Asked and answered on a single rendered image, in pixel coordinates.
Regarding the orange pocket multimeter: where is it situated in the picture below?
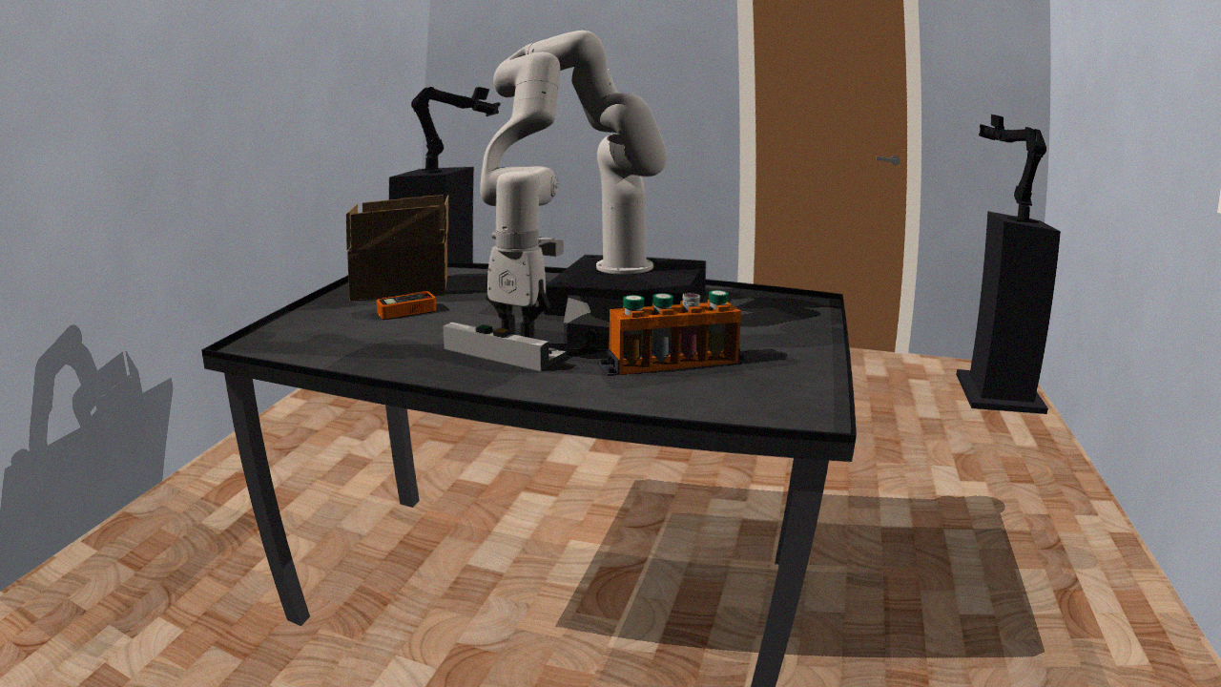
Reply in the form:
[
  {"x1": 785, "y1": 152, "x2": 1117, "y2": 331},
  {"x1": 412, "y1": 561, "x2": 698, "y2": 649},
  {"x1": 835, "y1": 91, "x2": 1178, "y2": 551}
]
[{"x1": 377, "y1": 292, "x2": 436, "y2": 320}]

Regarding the brown cardboard box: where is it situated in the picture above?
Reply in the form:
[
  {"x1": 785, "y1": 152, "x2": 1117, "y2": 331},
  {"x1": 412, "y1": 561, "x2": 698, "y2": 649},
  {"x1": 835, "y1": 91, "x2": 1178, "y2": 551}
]
[{"x1": 346, "y1": 195, "x2": 448, "y2": 301}]

